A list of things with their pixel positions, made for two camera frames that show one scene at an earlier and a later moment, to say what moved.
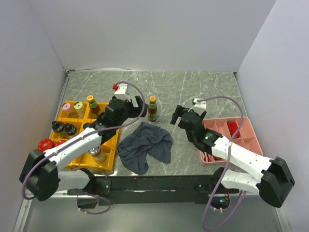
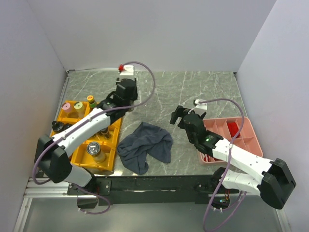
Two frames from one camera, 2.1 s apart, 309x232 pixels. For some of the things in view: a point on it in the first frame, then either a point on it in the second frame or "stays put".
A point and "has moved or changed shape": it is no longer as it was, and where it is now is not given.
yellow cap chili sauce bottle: x=152 y=109 has moved or changed shape
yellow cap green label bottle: x=94 y=108 stays put
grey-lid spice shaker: x=99 y=156 stays put
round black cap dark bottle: x=57 y=126 stays put
